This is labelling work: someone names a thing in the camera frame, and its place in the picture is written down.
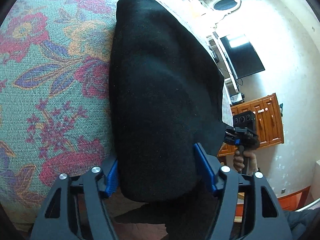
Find black pants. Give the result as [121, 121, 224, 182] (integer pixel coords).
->
[109, 0, 226, 239]

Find dark sleeved right forearm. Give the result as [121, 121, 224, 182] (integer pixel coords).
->
[284, 207, 320, 240]

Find person's right hand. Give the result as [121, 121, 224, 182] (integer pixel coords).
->
[233, 150, 259, 175]

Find orange wooden cabinet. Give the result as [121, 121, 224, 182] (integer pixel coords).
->
[231, 93, 284, 148]

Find black flat television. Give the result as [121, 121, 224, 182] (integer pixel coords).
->
[220, 34, 265, 79]

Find floral bedspread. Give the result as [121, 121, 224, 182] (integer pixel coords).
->
[1, 0, 206, 232]

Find white tv stand shelf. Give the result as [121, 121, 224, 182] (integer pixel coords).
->
[207, 31, 244, 106]

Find white oval mirror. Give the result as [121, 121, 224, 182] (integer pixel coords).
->
[205, 0, 242, 28]

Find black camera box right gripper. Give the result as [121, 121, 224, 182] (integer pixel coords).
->
[233, 111, 257, 132]

